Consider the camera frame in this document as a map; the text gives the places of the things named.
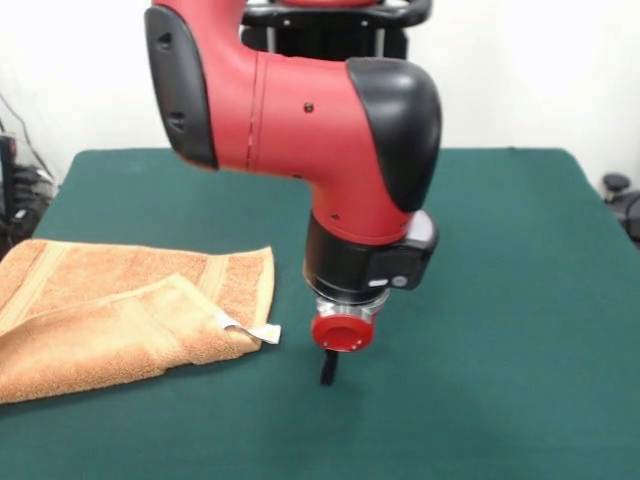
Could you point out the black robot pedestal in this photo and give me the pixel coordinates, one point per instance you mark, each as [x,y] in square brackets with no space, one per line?
[340,30]

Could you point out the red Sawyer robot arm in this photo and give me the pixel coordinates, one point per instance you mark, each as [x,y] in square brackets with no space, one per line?
[310,140]

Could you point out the black electronic device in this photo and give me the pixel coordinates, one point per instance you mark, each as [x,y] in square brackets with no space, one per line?
[9,200]

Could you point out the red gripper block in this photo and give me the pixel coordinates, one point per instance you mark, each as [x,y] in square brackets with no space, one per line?
[342,334]

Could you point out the dark green table cloth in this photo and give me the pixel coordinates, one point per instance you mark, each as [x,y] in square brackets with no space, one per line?
[450,375]

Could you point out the orange terry towel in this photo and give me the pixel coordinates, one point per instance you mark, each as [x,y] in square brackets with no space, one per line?
[100,310]

